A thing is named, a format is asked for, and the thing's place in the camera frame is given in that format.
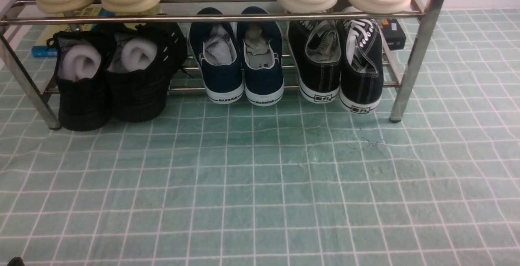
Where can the navy slip-on shoe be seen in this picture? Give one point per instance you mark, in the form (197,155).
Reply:
(261,50)
(216,53)

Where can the black box behind rack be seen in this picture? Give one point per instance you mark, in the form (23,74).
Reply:
(393,34)

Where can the steel shoe rack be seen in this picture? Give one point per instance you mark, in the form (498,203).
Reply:
(427,15)

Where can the green checked floor cloth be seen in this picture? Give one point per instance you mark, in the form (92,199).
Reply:
(295,184)

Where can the black canvas sneaker left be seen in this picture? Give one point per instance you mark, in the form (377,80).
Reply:
(315,48)

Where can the black canvas sneaker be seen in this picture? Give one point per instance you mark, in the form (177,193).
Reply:
(361,64)
(315,48)

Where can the black canvas sneaker right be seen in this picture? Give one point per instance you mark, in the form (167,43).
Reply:
(361,64)

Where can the black knit sneaker right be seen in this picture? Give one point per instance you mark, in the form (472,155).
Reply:
(145,60)

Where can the black knit sneaker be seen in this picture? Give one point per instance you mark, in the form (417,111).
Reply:
(145,60)
(82,60)

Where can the black knit sneaker left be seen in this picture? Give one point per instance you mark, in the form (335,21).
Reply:
(82,60)

